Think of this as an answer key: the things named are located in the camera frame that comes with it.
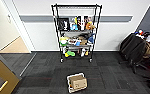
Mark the small blue pouch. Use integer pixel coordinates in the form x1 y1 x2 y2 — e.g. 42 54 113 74
74 40 81 47

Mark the colourful printed packet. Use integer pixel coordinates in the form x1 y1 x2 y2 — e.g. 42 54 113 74
68 38 79 46

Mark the green yellow toy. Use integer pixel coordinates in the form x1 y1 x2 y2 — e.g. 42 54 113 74
64 50 75 58

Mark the white bottle dark print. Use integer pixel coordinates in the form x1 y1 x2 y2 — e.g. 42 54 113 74
80 48 87 58

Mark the brown cardboard carton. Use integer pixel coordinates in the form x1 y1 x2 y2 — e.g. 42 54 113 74
78 35 89 45

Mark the small orange toy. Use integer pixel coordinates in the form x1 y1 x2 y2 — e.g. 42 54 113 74
84 49 90 56

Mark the green white bowl stack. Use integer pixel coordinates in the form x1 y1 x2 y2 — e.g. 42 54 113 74
59 37 69 47

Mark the blue cloth toy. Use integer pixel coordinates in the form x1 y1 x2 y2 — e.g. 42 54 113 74
87 34 95 45

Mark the blue plush toy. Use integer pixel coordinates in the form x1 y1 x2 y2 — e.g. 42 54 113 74
70 22 79 32

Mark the black box white side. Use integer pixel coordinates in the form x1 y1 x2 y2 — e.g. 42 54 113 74
76 15 86 31

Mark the orange plush toy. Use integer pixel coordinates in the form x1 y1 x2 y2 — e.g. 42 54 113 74
85 21 96 32

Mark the yellow toy figure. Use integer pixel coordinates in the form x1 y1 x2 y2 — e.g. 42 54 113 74
72 17 78 24

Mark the white box brown print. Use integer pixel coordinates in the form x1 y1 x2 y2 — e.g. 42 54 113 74
84 15 94 24

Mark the tan cardboard box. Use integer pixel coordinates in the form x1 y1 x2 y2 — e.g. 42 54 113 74
69 75 88 92

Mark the yellow wooden panel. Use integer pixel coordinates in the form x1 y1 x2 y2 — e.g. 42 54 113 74
0 44 21 94

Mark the black wire shelf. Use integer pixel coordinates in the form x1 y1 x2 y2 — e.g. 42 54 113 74
51 3 103 63

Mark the white door frame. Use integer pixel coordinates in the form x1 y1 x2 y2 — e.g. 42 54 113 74
1 0 37 53

